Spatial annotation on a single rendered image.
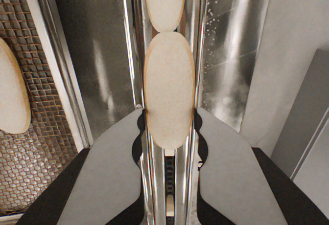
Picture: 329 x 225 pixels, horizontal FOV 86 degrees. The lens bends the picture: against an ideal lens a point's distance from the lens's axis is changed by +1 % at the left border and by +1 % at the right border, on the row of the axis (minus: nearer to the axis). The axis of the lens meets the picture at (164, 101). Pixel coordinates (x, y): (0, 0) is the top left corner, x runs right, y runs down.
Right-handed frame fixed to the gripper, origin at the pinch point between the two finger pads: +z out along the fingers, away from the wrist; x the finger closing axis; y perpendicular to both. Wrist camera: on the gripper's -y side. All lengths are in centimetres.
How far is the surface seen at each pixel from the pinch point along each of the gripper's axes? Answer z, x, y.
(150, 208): 7.5, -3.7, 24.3
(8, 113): 3.1, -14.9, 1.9
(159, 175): 8.7, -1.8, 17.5
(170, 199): 8.9, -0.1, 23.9
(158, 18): 8.0, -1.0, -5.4
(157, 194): 8.7, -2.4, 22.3
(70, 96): 4.4, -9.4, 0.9
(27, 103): 3.8, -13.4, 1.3
